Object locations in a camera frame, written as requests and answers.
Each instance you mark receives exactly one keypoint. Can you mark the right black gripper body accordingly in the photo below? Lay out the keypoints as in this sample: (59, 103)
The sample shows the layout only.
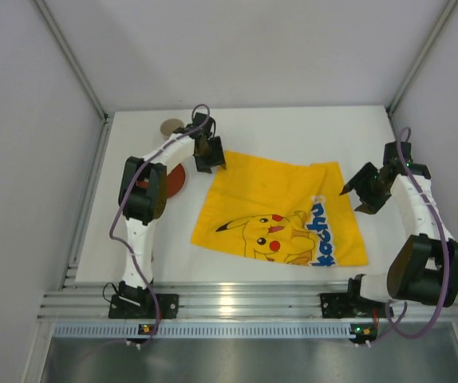
(373, 187)

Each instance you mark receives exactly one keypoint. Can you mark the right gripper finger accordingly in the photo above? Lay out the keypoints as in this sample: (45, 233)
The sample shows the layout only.
(365, 208)
(363, 182)

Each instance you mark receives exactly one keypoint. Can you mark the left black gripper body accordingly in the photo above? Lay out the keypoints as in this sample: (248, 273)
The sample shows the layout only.
(209, 155)

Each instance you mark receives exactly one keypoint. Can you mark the beige paper cup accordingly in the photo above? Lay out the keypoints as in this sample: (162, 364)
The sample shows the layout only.
(168, 127)

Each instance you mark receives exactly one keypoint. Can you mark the yellow pikachu cloth placemat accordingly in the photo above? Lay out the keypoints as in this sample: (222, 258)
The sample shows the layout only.
(280, 213)

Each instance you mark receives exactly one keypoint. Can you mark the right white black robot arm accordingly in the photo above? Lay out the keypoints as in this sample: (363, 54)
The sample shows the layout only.
(425, 269)

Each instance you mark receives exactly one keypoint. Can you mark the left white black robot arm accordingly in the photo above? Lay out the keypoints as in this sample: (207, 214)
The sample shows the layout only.
(143, 196)

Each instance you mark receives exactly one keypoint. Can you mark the red round plate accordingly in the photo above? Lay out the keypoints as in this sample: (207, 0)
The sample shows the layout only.
(175, 179)

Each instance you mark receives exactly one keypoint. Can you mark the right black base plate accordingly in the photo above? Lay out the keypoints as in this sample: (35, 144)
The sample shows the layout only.
(344, 305)

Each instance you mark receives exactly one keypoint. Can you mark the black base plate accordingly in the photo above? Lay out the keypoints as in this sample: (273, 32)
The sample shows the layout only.
(344, 305)
(145, 308)

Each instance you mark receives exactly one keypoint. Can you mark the aluminium mounting rail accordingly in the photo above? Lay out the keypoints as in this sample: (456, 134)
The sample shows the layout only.
(205, 301)

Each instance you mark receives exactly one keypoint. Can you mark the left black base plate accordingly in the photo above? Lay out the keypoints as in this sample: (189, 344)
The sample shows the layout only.
(145, 308)

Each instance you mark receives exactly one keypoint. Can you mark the perforated cable duct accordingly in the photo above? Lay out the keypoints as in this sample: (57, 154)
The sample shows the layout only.
(214, 330)

